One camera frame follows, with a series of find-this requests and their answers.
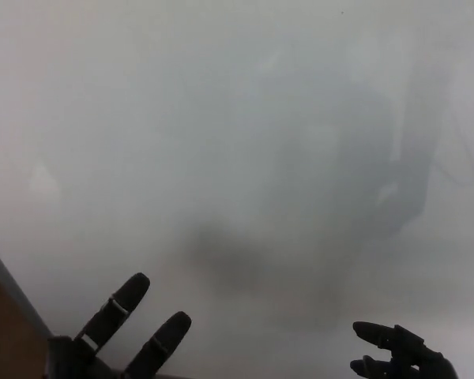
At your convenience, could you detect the white whiteboard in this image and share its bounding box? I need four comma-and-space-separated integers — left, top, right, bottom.
0, 0, 474, 379

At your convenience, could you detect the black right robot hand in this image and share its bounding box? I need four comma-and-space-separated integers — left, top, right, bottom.
349, 321, 460, 379

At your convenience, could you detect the brown wooden panel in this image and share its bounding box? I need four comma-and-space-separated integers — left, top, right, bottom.
0, 261, 51, 379

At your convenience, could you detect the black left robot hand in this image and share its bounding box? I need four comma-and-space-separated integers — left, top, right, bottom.
43, 272, 193, 379

